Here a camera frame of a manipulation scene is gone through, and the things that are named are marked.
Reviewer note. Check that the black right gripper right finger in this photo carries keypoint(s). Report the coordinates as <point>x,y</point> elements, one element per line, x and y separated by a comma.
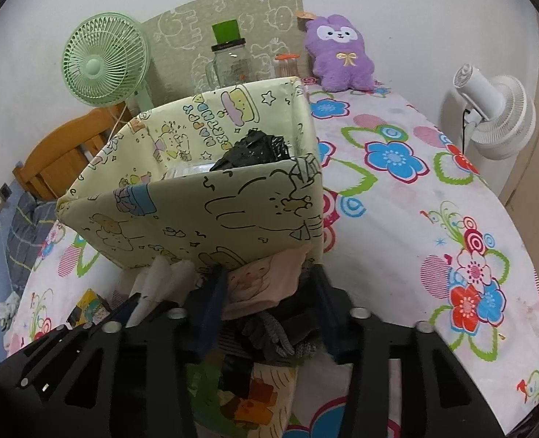
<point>353,336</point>

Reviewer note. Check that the black soft bundle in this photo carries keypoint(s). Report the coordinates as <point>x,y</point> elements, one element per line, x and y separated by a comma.
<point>255,148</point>

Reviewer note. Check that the green cartoon print board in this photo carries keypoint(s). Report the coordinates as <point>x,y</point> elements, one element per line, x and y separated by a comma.
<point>181,39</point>

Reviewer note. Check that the wooden bed headboard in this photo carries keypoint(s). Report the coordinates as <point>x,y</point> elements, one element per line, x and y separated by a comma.
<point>57,160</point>

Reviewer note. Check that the wall power socket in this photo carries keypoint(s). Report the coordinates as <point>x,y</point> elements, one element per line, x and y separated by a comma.
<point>5,193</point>

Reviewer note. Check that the toothpick jar with orange lid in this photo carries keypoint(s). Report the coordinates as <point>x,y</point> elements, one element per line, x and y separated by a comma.
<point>286,65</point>

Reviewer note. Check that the floral tablecloth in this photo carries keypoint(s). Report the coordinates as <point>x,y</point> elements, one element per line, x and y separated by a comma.
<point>410,231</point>

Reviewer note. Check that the glass mason jar mug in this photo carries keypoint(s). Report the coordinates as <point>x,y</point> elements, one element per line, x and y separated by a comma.
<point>231,65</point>

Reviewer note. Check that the pink cartoon print pouch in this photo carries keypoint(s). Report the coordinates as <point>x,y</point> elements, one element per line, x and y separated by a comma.
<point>262,284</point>

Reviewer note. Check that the green cup on jar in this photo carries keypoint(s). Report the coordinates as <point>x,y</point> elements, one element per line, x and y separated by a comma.
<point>226,32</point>

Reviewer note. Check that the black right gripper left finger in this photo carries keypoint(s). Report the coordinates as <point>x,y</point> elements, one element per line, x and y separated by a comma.
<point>173,337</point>

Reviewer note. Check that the green desk fan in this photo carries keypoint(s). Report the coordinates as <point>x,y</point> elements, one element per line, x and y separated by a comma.
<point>106,61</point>

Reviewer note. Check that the white cloth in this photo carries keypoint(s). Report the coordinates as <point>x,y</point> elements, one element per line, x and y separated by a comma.
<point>161,282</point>

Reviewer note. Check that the purple plush bunny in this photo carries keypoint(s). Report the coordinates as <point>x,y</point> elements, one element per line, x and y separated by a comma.
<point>339,59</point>

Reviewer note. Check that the grey plaid pillow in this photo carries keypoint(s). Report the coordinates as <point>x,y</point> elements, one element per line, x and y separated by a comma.
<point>29,228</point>

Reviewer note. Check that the colourful cartoon print item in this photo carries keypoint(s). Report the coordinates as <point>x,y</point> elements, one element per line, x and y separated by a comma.
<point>233,396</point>

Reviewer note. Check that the yellow cartoon print storage box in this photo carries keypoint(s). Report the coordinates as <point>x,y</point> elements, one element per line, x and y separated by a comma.
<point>150,191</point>

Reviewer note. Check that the white standing fan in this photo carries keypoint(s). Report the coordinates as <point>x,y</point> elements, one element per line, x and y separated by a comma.
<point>500,117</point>

